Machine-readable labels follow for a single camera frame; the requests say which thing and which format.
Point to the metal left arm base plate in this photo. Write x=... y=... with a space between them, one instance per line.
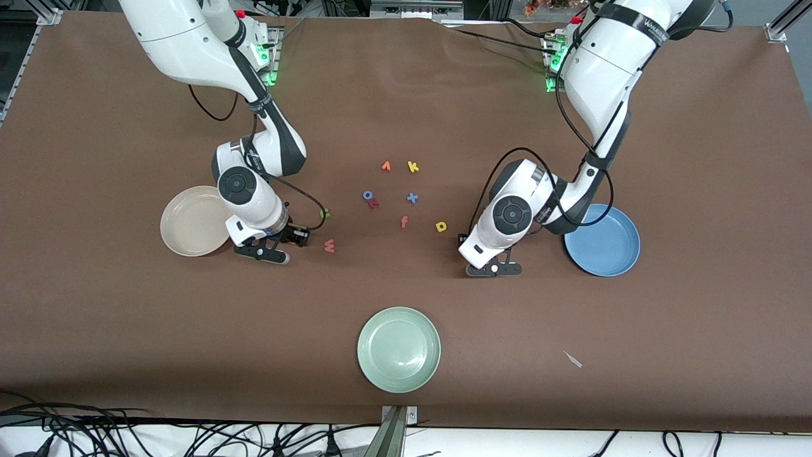
x=550 y=90

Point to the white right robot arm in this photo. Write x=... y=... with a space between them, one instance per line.
x=184 y=38

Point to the small white paper scrap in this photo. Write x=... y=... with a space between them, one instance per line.
x=573 y=359

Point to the beige round plate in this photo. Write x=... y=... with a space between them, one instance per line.
x=190 y=222

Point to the blue round plate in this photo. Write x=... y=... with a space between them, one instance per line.
x=606 y=247

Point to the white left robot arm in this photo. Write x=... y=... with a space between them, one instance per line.
x=602 y=70

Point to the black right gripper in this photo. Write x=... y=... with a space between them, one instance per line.
x=291 y=234

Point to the brown table cover sheet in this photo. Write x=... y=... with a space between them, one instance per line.
x=127 y=330

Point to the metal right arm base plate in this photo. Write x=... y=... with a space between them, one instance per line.
x=278 y=44

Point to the pink letter w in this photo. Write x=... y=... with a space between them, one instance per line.
x=329 y=246

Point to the orange brown background object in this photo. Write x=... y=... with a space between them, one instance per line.
x=533 y=7

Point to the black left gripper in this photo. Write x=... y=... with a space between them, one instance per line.
x=459 y=242

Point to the aluminium frame profile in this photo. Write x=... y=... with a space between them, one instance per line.
x=412 y=9

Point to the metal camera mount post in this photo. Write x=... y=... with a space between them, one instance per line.
x=393 y=438

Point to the pale green round plate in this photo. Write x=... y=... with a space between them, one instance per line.
x=399 y=350

